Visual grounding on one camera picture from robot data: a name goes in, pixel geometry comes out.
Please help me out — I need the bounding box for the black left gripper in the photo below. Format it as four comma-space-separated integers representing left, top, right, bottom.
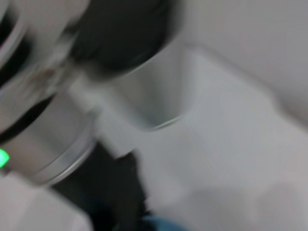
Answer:
51, 141, 150, 231

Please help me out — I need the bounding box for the blue bowl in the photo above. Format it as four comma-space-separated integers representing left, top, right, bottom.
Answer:
141, 215, 186, 231

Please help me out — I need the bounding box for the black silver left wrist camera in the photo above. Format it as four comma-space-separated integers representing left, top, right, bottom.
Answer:
69, 0, 193, 132

